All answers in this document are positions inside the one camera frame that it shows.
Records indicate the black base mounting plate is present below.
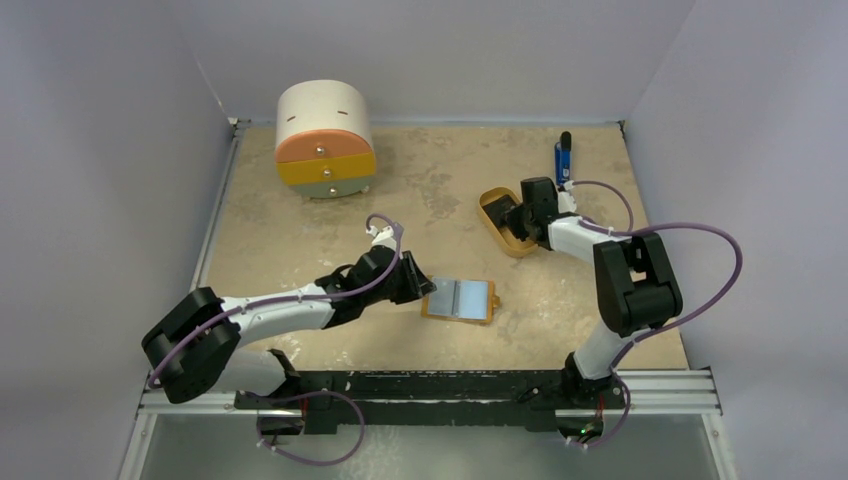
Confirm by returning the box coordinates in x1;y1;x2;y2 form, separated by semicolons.
235;368;630;438

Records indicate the orange leather card holder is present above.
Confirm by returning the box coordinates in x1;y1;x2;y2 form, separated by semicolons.
421;277;501;325

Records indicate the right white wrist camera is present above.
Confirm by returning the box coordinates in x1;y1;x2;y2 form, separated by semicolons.
557;189;577;214

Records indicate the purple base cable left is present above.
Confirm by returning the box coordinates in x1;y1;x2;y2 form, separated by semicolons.
254;388;366;468

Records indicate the round mini drawer cabinet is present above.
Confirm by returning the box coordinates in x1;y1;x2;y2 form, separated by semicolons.
274;79;377;199

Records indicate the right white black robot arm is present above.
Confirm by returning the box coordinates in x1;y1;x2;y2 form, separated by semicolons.
482;177;683;407

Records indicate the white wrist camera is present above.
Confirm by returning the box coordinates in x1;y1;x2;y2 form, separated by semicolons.
366;224;404;251
557;189;577;214

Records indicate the tan oval tray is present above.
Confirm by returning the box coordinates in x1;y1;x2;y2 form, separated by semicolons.
477;187;537;258

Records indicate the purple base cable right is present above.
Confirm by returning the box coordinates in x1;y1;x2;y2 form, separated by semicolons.
566;370;632;452

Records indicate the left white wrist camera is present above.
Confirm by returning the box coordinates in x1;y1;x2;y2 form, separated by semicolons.
366;224;404;251

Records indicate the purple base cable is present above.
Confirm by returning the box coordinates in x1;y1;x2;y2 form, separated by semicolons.
254;388;366;468
566;370;632;452

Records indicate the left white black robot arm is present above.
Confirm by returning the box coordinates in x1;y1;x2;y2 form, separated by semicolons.
141;246;437;404

